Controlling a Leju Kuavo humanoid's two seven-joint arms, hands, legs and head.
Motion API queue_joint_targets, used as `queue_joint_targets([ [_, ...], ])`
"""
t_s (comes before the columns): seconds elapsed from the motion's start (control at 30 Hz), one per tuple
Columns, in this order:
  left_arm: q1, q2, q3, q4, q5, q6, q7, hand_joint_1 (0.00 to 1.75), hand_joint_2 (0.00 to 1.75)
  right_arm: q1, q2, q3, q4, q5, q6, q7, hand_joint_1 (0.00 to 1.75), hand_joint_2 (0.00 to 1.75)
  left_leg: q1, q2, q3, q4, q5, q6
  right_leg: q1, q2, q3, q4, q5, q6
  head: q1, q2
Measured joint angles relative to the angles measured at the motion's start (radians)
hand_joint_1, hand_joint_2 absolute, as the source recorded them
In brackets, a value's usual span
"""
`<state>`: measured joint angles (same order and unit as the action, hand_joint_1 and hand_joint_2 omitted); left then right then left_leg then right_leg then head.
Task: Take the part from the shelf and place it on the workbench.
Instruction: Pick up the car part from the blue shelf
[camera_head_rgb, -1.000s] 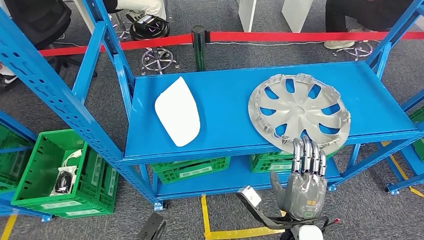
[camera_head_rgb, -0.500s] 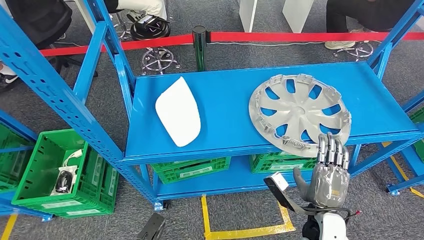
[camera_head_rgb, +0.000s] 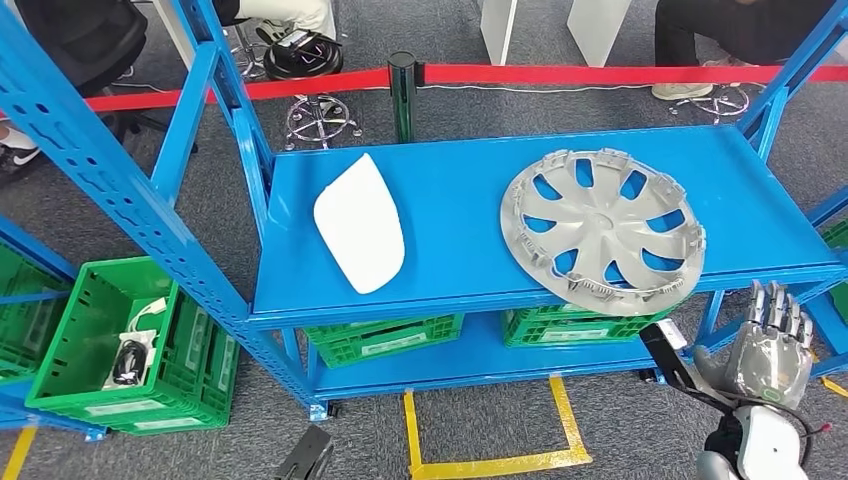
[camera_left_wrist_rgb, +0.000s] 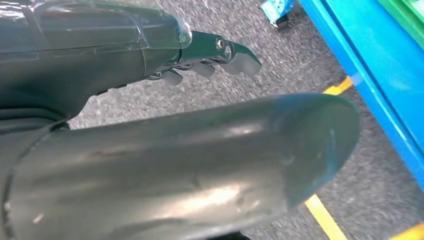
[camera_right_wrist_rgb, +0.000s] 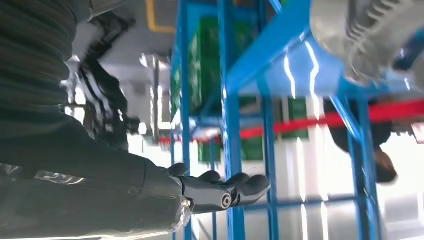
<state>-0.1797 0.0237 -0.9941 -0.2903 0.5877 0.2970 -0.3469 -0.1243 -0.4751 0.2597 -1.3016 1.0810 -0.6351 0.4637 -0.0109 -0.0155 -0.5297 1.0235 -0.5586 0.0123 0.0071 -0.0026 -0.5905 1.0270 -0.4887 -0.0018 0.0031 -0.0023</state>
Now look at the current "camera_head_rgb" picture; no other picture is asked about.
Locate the blue steel shelf rack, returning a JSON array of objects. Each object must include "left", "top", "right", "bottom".
[
  {"left": 801, "top": 188, "right": 848, "bottom": 380},
  {"left": 0, "top": 215, "right": 107, "bottom": 442},
  {"left": 0, "top": 0, "right": 848, "bottom": 423}
]

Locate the white board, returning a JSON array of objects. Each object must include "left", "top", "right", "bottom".
[{"left": 150, "top": 0, "right": 200, "bottom": 71}]

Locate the bagged black cable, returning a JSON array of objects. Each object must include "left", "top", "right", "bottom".
[{"left": 102, "top": 329, "right": 159, "bottom": 391}]

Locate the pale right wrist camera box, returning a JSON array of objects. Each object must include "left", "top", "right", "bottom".
[{"left": 655, "top": 319, "right": 689, "bottom": 351}]

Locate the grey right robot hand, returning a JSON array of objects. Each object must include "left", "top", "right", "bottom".
[{"left": 692, "top": 280, "right": 815, "bottom": 411}]

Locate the black stanchion post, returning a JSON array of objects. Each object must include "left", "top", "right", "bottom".
[{"left": 387, "top": 50, "right": 425, "bottom": 144}]

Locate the grey plastic wheel cover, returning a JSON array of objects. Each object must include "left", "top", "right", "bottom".
[{"left": 500, "top": 148, "right": 707, "bottom": 318}]

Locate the black office chair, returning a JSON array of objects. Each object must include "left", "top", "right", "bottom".
[{"left": 13, "top": 0, "right": 200, "bottom": 158}]

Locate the white plastic panel part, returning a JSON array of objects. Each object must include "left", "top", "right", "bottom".
[{"left": 312, "top": 153, "right": 406, "bottom": 296}]

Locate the yellow floor tape square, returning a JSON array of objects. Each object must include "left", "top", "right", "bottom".
[
  {"left": 402, "top": 376, "right": 594, "bottom": 480},
  {"left": 804, "top": 344, "right": 848, "bottom": 400},
  {"left": 0, "top": 425, "right": 38, "bottom": 480}
]

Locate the white table leg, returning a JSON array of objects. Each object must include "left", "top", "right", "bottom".
[
  {"left": 566, "top": 0, "right": 634, "bottom": 68},
  {"left": 478, "top": 0, "right": 519, "bottom": 66}
]

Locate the person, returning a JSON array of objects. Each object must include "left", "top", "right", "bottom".
[
  {"left": 211, "top": 0, "right": 338, "bottom": 44},
  {"left": 0, "top": 125, "right": 48, "bottom": 187},
  {"left": 651, "top": 0, "right": 839, "bottom": 102}
]

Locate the open green plastic crate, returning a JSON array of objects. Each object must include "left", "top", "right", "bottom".
[{"left": 25, "top": 256, "right": 240, "bottom": 420}]

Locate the red barrier belt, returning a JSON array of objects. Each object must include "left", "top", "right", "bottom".
[
  {"left": 82, "top": 67, "right": 392, "bottom": 114},
  {"left": 423, "top": 62, "right": 848, "bottom": 84}
]

